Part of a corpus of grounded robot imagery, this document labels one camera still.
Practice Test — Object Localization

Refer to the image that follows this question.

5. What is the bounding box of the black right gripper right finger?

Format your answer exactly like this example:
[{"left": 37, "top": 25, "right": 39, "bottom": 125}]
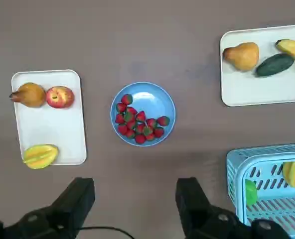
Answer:
[{"left": 175, "top": 177, "right": 292, "bottom": 239}]

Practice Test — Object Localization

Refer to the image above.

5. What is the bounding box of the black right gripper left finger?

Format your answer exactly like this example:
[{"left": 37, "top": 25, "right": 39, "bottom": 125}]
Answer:
[{"left": 0, "top": 177, "right": 96, "bottom": 239}]

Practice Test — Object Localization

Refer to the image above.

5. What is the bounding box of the bright green plastic fruit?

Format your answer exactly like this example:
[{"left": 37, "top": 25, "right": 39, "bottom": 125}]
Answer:
[{"left": 245, "top": 179, "right": 259, "bottom": 206}]

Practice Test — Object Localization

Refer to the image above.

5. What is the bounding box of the light blue plastic basket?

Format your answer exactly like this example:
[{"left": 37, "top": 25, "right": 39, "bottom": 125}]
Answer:
[{"left": 226, "top": 143, "right": 295, "bottom": 239}]

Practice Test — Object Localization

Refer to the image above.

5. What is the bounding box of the white rectangular tray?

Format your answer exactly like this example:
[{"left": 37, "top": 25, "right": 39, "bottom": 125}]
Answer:
[
  {"left": 11, "top": 69, "right": 88, "bottom": 166},
  {"left": 219, "top": 23, "right": 295, "bottom": 108}
]

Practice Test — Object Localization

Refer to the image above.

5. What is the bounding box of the red yellow apple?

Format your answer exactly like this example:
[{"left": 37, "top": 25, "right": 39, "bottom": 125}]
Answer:
[{"left": 45, "top": 86, "right": 75, "bottom": 109}]

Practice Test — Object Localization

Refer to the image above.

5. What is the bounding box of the blue round plate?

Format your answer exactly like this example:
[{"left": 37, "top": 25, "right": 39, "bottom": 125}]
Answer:
[{"left": 110, "top": 81, "right": 177, "bottom": 147}]

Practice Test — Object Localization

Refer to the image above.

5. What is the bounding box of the yellow brown pear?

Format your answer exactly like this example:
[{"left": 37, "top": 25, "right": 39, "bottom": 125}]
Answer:
[
  {"left": 222, "top": 42, "right": 260, "bottom": 72},
  {"left": 9, "top": 82, "right": 47, "bottom": 109}
]

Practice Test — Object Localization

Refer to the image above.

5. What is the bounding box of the dark green cucumber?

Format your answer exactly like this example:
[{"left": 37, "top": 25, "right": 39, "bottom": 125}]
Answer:
[{"left": 255, "top": 53, "right": 295, "bottom": 78}]

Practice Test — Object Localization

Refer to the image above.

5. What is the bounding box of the yellow banana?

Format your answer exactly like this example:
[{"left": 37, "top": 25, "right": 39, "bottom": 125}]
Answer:
[{"left": 275, "top": 39, "right": 295, "bottom": 72}]

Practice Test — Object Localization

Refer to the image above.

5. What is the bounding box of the thin black cable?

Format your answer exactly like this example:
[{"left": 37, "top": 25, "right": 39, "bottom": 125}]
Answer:
[{"left": 79, "top": 226, "right": 136, "bottom": 239}]

